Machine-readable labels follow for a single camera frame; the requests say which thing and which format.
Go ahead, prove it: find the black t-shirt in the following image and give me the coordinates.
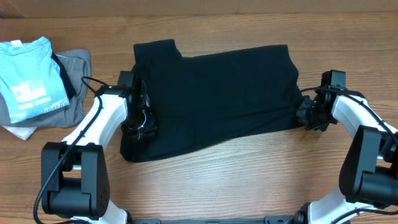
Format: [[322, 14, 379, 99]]
[[120, 39, 302, 162]]

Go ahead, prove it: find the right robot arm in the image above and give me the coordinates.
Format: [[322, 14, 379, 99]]
[[291, 85, 397, 223]]

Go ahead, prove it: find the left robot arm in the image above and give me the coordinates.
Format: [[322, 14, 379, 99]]
[[33, 80, 158, 223]]

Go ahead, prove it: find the black folded garment in stack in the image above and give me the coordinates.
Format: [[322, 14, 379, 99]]
[[51, 52, 76, 100]]

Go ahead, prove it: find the grey folded t-shirt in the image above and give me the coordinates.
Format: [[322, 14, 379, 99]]
[[1, 49, 91, 128]]

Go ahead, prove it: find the light blue folded t-shirt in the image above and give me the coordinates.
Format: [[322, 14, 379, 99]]
[[1, 37, 70, 124]]

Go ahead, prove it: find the white folded garment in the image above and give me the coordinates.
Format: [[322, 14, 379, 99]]
[[3, 126, 37, 141]]

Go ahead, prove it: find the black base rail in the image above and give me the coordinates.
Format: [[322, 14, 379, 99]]
[[128, 215, 308, 224]]

